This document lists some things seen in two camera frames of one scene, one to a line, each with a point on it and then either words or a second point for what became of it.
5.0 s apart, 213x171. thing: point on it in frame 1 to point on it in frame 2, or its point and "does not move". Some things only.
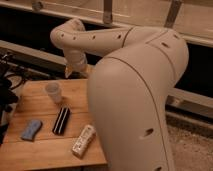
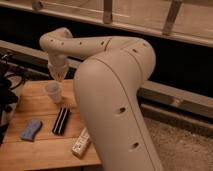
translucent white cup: [54, 90] does not move
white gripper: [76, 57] to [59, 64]
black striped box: [61, 121] does not move
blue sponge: [31, 130] does not move
